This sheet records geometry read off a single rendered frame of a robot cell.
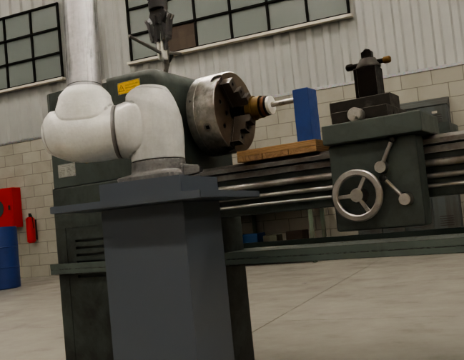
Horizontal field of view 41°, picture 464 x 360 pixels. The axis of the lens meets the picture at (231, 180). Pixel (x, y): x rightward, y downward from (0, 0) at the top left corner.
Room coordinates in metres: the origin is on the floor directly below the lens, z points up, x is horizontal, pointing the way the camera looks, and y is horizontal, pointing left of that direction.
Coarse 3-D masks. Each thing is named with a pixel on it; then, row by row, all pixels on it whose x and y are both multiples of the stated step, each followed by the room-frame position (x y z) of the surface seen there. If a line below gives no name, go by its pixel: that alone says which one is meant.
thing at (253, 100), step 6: (252, 96) 2.31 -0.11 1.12; (258, 96) 2.28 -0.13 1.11; (264, 96) 2.27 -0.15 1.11; (252, 102) 2.28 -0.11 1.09; (258, 102) 2.27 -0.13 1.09; (264, 102) 2.26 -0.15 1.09; (246, 108) 2.30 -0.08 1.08; (252, 108) 2.28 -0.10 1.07; (258, 108) 2.27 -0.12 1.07; (264, 108) 2.26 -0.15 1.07; (252, 114) 2.29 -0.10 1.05; (258, 114) 2.28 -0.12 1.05; (264, 114) 2.28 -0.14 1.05; (270, 114) 2.29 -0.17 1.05
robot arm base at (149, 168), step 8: (144, 160) 1.69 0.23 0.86; (152, 160) 1.69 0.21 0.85; (160, 160) 1.69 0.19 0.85; (168, 160) 1.70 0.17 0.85; (176, 160) 1.71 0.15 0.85; (184, 160) 1.75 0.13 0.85; (136, 168) 1.71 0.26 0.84; (144, 168) 1.69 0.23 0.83; (152, 168) 1.69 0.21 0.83; (160, 168) 1.69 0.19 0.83; (168, 168) 1.69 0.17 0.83; (176, 168) 1.71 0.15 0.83; (184, 168) 1.72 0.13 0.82; (192, 168) 1.71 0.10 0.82; (200, 168) 1.73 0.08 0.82; (128, 176) 1.71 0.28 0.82; (136, 176) 1.69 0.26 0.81; (144, 176) 1.69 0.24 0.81; (152, 176) 1.68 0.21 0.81; (160, 176) 1.67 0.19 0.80
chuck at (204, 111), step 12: (228, 72) 2.34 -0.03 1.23; (204, 84) 2.28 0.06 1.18; (216, 84) 2.25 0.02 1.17; (240, 84) 2.41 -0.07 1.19; (204, 96) 2.25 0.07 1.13; (216, 96) 2.25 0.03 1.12; (204, 108) 2.25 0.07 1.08; (216, 108) 2.24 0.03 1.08; (228, 108) 2.32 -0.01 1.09; (204, 120) 2.26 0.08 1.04; (216, 120) 2.24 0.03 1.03; (228, 120) 2.31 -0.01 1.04; (204, 132) 2.28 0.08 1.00; (216, 132) 2.26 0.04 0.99; (228, 132) 2.30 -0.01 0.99; (252, 132) 2.46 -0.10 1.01; (216, 144) 2.30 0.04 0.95; (228, 144) 2.29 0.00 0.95
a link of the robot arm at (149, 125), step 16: (128, 96) 1.72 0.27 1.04; (144, 96) 1.69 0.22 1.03; (160, 96) 1.70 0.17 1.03; (128, 112) 1.69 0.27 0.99; (144, 112) 1.69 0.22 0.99; (160, 112) 1.69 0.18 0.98; (176, 112) 1.72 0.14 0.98; (128, 128) 1.69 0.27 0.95; (144, 128) 1.69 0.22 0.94; (160, 128) 1.69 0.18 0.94; (176, 128) 1.72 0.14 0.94; (128, 144) 1.70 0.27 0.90; (144, 144) 1.69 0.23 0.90; (160, 144) 1.69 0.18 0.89; (176, 144) 1.71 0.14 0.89
